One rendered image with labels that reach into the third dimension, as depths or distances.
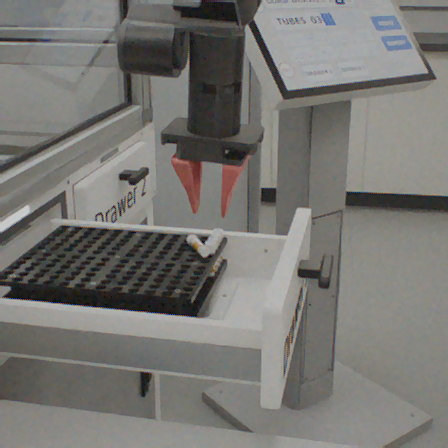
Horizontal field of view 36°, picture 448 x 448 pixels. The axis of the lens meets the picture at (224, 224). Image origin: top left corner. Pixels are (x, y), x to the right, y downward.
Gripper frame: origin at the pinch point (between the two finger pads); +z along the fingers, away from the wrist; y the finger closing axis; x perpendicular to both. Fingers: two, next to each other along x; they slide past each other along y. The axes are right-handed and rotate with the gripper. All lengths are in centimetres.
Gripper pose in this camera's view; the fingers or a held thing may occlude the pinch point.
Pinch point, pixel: (210, 207)
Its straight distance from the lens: 77.2
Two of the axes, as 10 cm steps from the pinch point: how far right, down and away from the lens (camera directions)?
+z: -0.5, 9.0, 4.2
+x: 2.2, -4.1, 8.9
